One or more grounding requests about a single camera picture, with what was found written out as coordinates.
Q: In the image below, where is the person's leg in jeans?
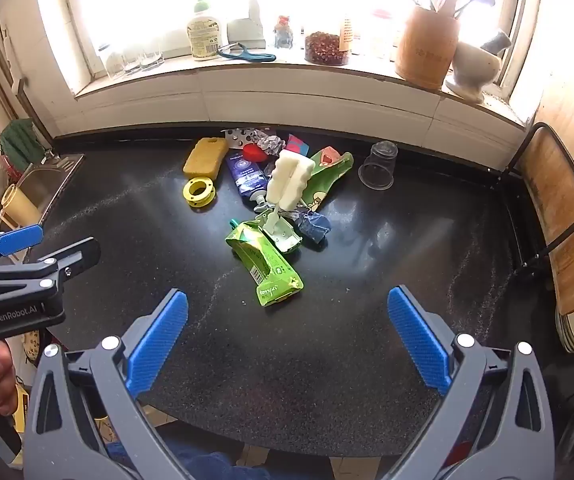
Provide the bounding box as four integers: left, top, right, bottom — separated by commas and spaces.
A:
107, 437, 334, 480

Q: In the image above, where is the clear plastic cup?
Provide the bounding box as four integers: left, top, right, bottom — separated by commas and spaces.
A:
358, 141, 398, 191

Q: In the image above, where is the white container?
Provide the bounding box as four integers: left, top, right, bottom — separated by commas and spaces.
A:
227, 17, 268, 47

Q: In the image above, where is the dark blue squeeze tube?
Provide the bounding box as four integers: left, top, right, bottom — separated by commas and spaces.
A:
225, 151, 274, 211

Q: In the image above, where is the wooden utensil holder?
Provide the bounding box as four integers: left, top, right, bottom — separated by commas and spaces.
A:
395, 5, 462, 91

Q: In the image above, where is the small jar red lid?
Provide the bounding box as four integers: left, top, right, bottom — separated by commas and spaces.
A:
273, 15, 294, 50

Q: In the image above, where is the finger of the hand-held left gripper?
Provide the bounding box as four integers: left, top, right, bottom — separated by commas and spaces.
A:
0, 224, 44, 270
0, 238, 102, 289

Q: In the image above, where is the green cloth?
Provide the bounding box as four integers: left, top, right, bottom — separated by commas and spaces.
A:
0, 119, 48, 171

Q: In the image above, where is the yellow sponge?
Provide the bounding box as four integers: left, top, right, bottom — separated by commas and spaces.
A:
183, 137, 229, 179

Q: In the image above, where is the silver blister pack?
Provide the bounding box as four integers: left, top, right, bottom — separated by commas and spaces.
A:
223, 128, 260, 148

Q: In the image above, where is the stainless steel sink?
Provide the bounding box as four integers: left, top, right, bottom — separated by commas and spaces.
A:
17, 154, 85, 226

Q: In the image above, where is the teal and red wrapper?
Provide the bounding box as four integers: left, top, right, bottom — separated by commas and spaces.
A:
285, 133, 310, 157

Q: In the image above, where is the glass jar of red spices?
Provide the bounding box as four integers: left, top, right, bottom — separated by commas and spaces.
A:
304, 30, 350, 67

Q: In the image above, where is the dish soap bottle green cap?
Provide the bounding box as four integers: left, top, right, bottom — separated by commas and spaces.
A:
187, 0, 228, 62

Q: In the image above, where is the blue wrapper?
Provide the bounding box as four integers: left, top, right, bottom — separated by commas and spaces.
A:
297, 211, 332, 248

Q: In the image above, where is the white stone mortar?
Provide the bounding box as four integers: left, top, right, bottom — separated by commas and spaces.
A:
444, 40, 502, 104

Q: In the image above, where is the yellow tape spool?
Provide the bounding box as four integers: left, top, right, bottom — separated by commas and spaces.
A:
183, 175, 218, 207

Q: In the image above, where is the green snack bag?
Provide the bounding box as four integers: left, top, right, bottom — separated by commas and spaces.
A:
299, 146, 355, 213

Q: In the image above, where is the yellow plastic container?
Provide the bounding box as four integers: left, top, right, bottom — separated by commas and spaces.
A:
1, 184, 42, 227

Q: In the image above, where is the silver foil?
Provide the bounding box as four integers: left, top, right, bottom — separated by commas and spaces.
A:
253, 130, 285, 156

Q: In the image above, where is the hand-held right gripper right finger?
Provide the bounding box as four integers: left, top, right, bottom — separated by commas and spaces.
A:
387, 285, 555, 480

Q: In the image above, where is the white stone pestle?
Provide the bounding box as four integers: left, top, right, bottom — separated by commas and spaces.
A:
482, 29, 512, 53

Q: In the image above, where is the white wavy sponge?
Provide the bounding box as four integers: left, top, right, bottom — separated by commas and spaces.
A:
266, 149, 315, 211

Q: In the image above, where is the bottle with orange label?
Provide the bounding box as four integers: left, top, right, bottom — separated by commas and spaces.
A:
339, 15, 356, 54

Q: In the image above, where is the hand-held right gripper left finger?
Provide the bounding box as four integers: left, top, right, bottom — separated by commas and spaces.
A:
23, 288, 190, 480

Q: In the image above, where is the teal handled peeler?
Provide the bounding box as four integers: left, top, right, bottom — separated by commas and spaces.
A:
217, 40, 278, 64

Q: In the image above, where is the green juice pouch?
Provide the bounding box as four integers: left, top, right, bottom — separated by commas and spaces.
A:
225, 218, 304, 307

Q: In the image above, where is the wooden chair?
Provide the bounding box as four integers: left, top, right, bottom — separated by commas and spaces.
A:
509, 122, 574, 272

